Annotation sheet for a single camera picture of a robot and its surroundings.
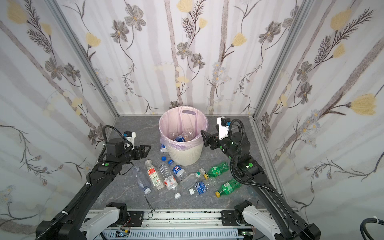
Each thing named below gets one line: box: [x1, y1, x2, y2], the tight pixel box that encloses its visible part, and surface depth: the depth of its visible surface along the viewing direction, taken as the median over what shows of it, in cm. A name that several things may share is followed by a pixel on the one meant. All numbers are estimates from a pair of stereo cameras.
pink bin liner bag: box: [158, 106, 209, 151], surface depth 87 cm
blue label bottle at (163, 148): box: [160, 143, 167, 154], surface depth 97 cm
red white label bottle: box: [144, 159, 164, 191], surface depth 84 cm
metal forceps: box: [143, 195, 160, 219], surface depth 78 cm
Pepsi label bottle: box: [168, 159, 188, 182], surface depth 88 cm
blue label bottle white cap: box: [188, 177, 220, 196], surface depth 82 cm
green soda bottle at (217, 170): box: [204, 162, 230, 180], surface depth 88 cm
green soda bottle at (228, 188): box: [215, 178, 242, 198], surface depth 81 cm
